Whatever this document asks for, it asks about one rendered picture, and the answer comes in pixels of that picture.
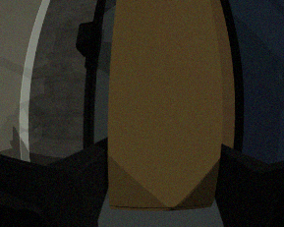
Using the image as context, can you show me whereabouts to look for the brown cardboard carton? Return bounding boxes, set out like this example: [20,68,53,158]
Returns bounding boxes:
[210,0,235,148]
[108,0,223,211]

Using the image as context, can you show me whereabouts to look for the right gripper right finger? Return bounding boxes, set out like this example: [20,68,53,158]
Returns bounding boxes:
[214,144,284,227]

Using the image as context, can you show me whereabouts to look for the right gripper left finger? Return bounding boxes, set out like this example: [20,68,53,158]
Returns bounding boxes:
[0,137,108,227]

